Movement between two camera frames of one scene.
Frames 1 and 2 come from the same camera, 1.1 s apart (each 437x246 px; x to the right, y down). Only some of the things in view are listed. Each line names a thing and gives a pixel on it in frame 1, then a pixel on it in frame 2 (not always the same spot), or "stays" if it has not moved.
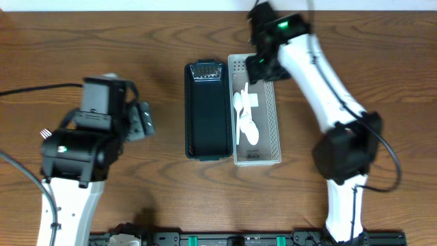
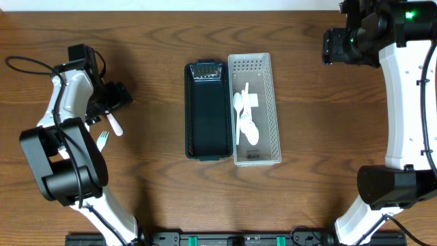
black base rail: (298, 238) stays
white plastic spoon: (237, 100) stays
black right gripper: (258, 68) -> (337, 49)
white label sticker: (253, 100) stays
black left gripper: (93, 119) -> (111, 99)
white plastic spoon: (248, 127) stays
